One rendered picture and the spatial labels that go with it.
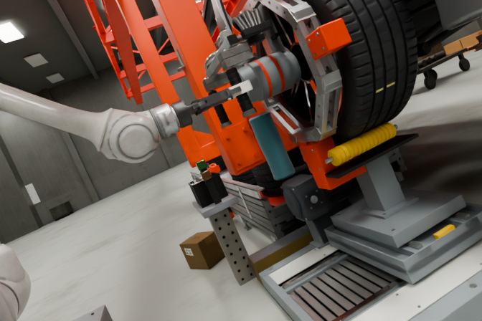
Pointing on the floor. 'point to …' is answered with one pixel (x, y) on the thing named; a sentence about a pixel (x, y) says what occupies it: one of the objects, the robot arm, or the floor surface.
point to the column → (232, 246)
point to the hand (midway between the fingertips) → (239, 89)
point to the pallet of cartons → (463, 44)
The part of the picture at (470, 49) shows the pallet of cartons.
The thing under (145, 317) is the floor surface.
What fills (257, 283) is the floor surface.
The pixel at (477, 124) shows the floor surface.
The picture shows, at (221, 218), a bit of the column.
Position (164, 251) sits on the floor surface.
